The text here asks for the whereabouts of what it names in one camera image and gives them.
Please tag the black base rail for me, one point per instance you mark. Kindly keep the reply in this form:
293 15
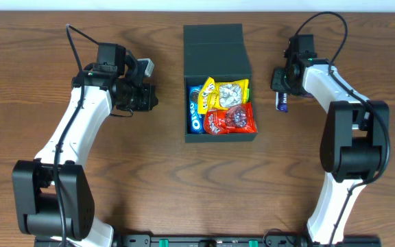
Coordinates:
274 239

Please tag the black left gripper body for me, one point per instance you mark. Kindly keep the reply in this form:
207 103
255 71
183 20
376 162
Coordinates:
148 101

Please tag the colourful gummy candy bag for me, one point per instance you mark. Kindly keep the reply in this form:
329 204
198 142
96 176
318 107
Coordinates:
248 95

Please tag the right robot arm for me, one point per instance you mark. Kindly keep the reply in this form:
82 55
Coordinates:
355 145

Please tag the blue Oreo cookie pack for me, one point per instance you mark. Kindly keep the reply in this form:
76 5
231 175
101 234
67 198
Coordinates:
196 119

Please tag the black gift box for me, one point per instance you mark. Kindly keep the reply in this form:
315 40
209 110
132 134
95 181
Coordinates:
216 51

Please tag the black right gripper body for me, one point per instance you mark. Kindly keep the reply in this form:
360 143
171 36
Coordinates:
276 82

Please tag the yellow Hershey's Kisses bag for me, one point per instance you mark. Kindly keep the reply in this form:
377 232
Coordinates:
222 95

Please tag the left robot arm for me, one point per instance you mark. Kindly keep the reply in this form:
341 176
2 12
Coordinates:
53 200

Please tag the Dairy Milk chocolate bar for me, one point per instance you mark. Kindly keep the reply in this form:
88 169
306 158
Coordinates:
281 102

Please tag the red snack bag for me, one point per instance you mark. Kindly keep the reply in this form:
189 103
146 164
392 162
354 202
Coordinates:
238 119

